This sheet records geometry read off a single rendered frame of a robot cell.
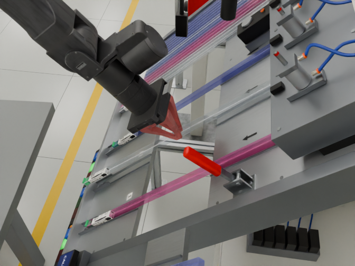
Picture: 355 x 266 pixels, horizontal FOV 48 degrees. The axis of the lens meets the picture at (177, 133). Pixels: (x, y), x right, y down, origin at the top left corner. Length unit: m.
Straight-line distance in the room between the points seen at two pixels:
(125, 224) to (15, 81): 1.82
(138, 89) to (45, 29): 0.18
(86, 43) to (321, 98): 0.34
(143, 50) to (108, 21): 2.23
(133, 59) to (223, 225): 0.28
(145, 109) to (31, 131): 0.66
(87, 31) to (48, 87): 1.75
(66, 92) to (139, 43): 1.72
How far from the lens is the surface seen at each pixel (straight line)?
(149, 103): 0.69
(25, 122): 1.33
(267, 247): 0.97
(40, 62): 2.58
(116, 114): 1.10
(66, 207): 1.83
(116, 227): 0.79
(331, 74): 0.51
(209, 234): 0.62
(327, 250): 1.04
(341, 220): 1.09
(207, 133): 2.01
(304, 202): 0.53
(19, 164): 1.22
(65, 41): 0.62
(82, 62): 0.63
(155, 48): 0.63
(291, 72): 0.49
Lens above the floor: 1.50
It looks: 48 degrees down
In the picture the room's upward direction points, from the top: straight up
